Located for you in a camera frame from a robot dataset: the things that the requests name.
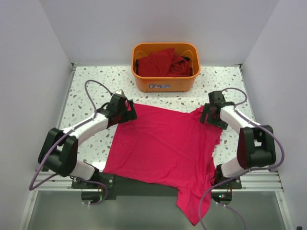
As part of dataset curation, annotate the dark red t shirt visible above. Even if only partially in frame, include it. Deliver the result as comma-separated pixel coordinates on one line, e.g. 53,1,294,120
136,48,192,77

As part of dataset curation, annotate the pink t shirt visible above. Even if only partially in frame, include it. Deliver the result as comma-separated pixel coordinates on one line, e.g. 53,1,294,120
103,104,222,225

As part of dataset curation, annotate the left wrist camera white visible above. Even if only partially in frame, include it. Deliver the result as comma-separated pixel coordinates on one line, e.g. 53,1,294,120
114,89,125,96

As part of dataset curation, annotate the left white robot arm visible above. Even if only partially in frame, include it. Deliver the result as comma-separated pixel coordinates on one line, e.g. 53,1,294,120
38,93,137,188

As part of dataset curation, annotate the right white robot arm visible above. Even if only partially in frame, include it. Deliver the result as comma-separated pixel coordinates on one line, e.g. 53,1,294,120
200,91,276,188

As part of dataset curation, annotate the orange plastic basket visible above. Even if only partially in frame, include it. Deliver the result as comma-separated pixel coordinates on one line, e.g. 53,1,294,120
131,42,201,92

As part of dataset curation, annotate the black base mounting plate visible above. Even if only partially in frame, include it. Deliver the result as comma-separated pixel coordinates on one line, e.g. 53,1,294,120
71,172,241,201

